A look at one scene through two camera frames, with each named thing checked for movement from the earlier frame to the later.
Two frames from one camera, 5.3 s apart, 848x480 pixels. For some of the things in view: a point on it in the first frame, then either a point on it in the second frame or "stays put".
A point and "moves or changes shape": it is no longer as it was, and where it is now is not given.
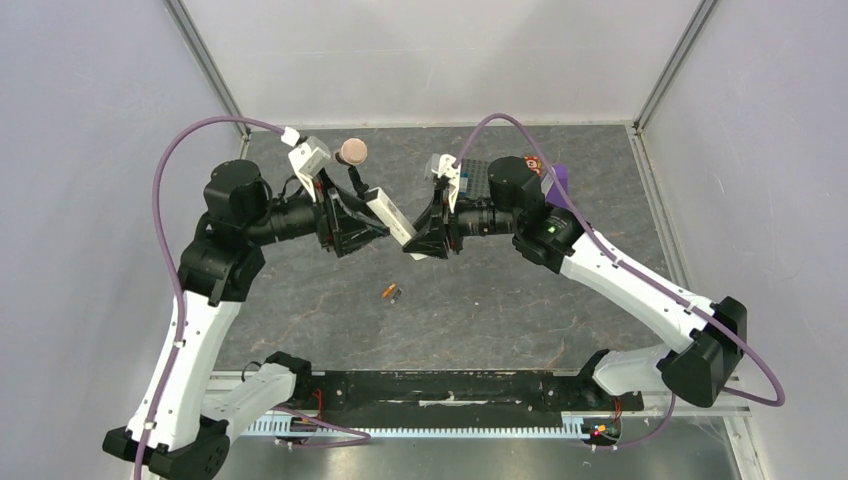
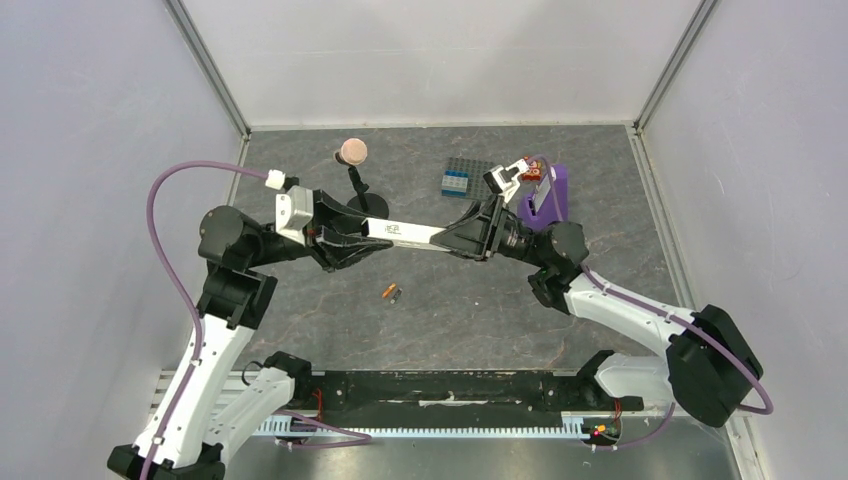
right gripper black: (452, 220) -> (494, 229)
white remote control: (391, 217) moves or changes shape
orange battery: (388, 290) stays put
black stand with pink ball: (354, 152) stays put
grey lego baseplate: (478, 177) stays put
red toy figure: (534, 164) stays put
